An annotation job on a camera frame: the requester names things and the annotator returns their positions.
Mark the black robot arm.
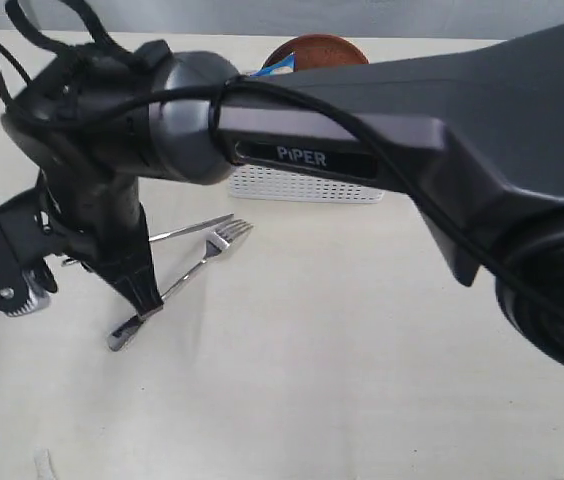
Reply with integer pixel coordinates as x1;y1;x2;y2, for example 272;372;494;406
2;24;564;365

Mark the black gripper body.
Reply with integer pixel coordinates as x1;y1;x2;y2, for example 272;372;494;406
1;42;171;270

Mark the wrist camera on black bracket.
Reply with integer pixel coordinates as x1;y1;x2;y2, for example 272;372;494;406
0;173;71;317

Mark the tape piece on table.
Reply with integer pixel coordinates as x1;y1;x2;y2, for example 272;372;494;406
33;449;57;480

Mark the white perforated plastic basket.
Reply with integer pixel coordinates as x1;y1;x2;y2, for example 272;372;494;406
228;166;384;204

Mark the black cable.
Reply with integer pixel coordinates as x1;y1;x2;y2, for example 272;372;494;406
0;0;564;326

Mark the blue chips bag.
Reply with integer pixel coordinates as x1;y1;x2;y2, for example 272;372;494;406
248;52;295;77

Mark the silver fork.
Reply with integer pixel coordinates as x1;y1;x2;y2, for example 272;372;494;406
107;219;254;352

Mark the silver table knife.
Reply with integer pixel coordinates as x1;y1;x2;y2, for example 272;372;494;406
60;213;236;266

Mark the brown round plate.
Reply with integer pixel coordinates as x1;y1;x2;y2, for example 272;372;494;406
263;34;369;71

